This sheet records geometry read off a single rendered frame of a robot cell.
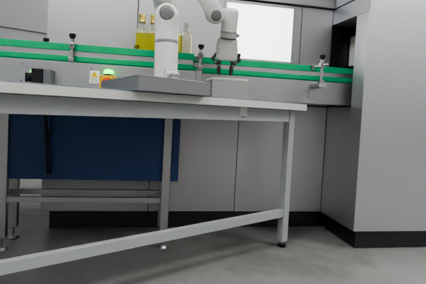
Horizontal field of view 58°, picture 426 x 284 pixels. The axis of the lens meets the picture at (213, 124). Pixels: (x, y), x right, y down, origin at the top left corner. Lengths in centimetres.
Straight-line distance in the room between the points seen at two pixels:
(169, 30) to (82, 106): 46
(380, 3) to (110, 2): 142
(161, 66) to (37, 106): 50
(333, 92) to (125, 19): 121
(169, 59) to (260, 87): 69
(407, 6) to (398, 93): 45
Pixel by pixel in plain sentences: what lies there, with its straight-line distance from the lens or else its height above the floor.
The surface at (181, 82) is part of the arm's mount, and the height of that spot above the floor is 79.
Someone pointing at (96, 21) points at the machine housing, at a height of 114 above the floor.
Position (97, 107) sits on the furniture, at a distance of 139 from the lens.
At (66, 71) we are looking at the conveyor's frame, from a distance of 191.
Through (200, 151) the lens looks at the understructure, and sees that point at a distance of 222.
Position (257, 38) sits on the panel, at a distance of 229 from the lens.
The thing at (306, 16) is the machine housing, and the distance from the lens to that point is 245.
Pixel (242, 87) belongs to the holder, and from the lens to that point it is 176.
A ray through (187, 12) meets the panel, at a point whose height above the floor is 122.
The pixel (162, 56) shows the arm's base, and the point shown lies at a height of 89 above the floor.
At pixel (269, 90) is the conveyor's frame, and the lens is 209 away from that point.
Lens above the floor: 70
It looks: 2 degrees down
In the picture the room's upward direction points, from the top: 3 degrees clockwise
